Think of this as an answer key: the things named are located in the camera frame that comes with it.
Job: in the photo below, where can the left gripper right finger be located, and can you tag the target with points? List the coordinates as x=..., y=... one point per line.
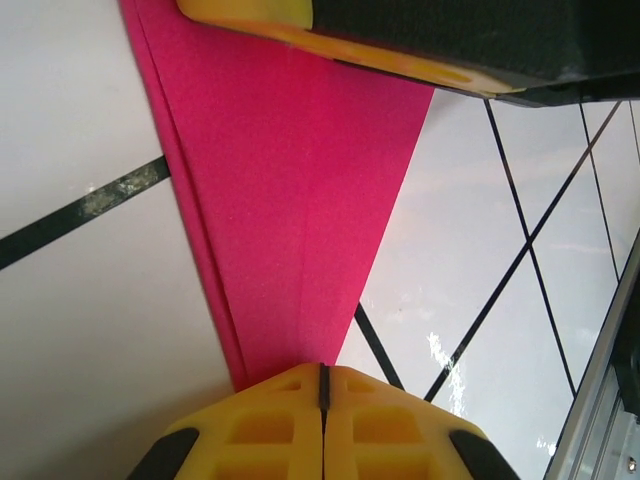
x=395, y=430

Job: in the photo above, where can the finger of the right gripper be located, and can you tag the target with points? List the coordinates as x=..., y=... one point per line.
x=425, y=35

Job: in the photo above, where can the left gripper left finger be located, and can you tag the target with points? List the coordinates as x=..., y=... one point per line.
x=260, y=430

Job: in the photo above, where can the magenta cloth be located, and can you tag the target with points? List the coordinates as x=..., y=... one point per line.
x=280, y=175

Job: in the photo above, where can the aluminium mounting rail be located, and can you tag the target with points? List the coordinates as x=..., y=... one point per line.
x=600, y=400

